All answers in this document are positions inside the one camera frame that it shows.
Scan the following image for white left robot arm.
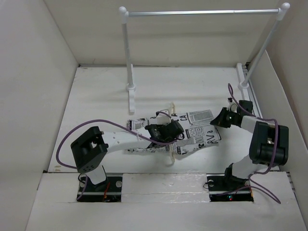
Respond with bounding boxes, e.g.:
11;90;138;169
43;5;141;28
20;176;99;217
71;119;184;191

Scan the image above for beige clothes hanger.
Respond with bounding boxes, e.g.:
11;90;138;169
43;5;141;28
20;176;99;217
168;102;176;166

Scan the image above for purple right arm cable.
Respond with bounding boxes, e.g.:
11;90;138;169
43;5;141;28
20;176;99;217
227;83;282;205

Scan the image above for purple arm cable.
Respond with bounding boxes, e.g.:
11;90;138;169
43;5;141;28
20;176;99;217
227;83;282;205
55;110;183;200

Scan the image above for white metal clothes rack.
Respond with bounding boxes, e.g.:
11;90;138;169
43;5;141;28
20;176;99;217
116;1;290;114

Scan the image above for aluminium rail right side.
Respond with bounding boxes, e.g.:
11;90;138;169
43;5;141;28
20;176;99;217
242;64;262;117

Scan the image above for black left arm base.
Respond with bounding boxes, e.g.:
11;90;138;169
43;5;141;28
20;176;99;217
77;174;123;203

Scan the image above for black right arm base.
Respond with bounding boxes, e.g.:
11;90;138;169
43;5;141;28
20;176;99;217
203;174;254;202

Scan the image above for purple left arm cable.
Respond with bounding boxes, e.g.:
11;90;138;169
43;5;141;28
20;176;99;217
55;110;183;200

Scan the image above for newspaper print trousers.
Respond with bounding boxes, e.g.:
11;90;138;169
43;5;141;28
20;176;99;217
129;110;221;155

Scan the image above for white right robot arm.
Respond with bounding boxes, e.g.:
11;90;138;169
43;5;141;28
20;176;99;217
210;98;289;190

